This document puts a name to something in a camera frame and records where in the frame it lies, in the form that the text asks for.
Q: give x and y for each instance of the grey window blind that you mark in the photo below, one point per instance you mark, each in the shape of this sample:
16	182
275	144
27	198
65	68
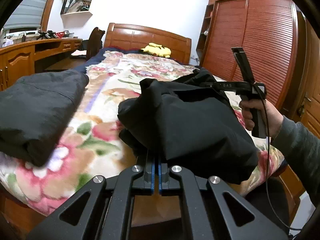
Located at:
27	15

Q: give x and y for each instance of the red basket on desk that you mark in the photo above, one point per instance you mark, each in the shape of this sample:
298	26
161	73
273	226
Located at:
60	34

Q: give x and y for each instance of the dark wooden chair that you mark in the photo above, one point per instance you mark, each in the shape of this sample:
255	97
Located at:
94	43

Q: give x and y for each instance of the wooden bed headboard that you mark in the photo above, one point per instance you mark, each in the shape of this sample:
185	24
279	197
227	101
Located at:
130	36

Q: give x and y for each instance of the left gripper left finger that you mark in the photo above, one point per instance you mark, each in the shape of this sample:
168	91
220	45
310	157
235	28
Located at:
101	209

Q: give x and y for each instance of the wooden desk with cabinets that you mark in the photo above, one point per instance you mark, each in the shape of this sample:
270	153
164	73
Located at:
19	59

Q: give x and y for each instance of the yellow plush toy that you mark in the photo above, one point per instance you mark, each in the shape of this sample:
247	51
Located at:
157	50

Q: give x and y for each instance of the red louvered wardrobe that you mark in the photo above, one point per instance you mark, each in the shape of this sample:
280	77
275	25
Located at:
267	30

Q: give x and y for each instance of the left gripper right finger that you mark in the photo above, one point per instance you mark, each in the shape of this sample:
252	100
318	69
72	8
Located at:
210	209

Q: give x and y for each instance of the wooden door with handle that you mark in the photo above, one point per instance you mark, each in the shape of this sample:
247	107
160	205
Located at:
302	100

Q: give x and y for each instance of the black coat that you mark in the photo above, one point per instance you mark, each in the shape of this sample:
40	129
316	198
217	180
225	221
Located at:
189	122

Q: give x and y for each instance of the dark grey folded garment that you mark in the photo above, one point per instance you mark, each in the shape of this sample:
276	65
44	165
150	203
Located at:
35	112

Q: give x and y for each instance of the floral blanket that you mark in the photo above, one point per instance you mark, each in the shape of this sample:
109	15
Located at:
91	145

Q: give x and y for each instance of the right forearm grey sleeve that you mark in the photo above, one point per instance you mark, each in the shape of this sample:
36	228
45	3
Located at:
301	151

